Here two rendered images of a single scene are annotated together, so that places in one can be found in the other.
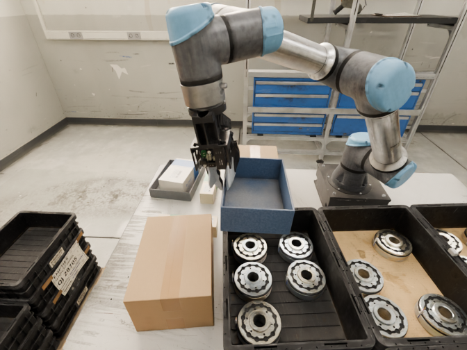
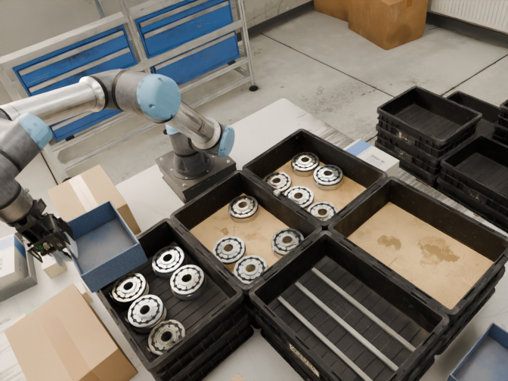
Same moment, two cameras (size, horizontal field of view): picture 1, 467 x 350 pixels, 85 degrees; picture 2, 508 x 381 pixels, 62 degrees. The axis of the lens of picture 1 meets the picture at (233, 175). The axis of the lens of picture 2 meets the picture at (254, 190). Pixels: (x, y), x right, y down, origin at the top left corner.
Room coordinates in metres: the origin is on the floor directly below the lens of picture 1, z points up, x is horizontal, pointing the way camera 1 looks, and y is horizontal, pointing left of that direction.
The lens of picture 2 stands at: (-0.37, -0.04, 1.88)
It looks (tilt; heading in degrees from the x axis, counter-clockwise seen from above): 44 degrees down; 330
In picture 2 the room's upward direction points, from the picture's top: 12 degrees counter-clockwise
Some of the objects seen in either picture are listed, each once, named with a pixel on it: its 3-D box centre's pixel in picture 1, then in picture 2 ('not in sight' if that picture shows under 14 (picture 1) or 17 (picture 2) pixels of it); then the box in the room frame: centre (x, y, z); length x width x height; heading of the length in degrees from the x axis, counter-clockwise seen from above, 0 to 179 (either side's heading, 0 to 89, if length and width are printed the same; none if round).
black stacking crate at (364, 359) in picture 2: not in sight; (342, 317); (0.02, -0.44, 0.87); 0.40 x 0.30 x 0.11; 2
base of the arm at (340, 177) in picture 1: (351, 172); (190, 154); (0.92, -0.52, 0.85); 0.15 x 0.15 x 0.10
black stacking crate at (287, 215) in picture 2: (388, 271); (245, 234); (0.42, -0.42, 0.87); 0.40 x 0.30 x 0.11; 2
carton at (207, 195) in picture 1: (210, 182); (48, 249); (1.00, 0.11, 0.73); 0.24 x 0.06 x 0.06; 174
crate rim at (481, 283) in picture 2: not in sight; (416, 237); (0.03, -0.74, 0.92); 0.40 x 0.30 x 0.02; 2
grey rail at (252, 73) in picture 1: (338, 74); (125, 16); (2.40, -0.95, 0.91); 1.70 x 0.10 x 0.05; 87
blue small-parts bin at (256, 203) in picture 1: (254, 191); (101, 243); (0.48, -0.05, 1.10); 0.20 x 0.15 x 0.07; 178
